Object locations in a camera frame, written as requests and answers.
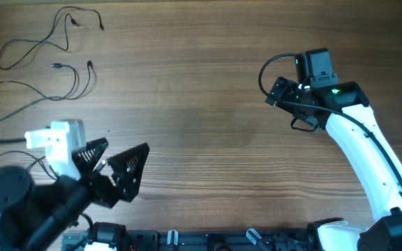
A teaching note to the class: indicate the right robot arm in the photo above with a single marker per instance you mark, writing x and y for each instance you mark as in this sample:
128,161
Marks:
343,110

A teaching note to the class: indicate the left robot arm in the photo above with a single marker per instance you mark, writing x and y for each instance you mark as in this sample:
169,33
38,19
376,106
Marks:
33,216

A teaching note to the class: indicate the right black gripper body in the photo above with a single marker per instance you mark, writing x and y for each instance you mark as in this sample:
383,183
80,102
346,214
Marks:
292,94

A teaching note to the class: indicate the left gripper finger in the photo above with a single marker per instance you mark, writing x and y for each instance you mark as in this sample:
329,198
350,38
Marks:
87,158
127,170

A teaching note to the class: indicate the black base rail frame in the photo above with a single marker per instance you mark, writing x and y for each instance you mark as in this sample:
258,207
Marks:
279,239

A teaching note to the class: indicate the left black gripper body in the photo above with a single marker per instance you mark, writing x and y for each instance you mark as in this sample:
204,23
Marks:
100,189

